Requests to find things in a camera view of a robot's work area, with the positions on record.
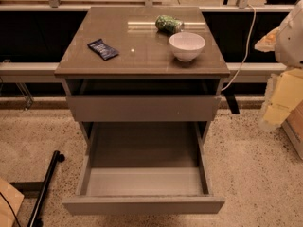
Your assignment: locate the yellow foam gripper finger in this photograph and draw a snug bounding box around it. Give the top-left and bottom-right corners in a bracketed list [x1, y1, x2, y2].
[258, 68, 303, 131]
[255, 27, 279, 52]

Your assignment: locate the dark blue rxbar wrapper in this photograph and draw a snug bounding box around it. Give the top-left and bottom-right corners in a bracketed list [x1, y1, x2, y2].
[87, 39, 119, 61]

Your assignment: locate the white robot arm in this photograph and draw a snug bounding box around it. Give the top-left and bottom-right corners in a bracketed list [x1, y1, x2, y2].
[255, 0, 303, 131]

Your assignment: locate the grey drawer cabinet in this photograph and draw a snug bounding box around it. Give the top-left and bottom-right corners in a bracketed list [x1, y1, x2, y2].
[54, 6, 231, 216]

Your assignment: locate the open grey middle drawer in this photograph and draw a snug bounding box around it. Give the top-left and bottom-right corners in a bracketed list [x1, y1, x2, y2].
[63, 122, 224, 215]

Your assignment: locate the closed grey top drawer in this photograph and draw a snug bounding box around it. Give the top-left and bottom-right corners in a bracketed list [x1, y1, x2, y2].
[66, 96, 221, 122]

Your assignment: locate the cardboard box right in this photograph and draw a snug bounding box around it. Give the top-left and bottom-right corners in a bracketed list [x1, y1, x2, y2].
[282, 101, 303, 160]

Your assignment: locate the white ceramic bowl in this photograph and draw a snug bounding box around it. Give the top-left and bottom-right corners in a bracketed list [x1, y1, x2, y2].
[169, 32, 205, 61]

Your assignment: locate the green soda can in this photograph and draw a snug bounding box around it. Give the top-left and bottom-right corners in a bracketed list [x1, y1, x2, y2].
[155, 15, 184, 34]

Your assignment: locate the black metal stand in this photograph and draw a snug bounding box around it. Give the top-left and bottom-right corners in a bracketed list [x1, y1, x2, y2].
[10, 150, 65, 227]

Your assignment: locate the cardboard piece bottom left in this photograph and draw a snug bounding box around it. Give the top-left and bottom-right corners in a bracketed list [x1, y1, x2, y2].
[0, 178, 25, 227]

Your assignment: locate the white power cable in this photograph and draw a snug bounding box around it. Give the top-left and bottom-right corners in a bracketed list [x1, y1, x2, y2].
[221, 4, 257, 92]

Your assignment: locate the grey metal rail frame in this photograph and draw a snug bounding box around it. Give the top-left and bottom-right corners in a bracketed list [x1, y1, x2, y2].
[0, 0, 303, 111]

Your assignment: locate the black thin cable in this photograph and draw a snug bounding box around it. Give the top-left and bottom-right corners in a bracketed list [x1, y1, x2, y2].
[0, 191, 23, 227]

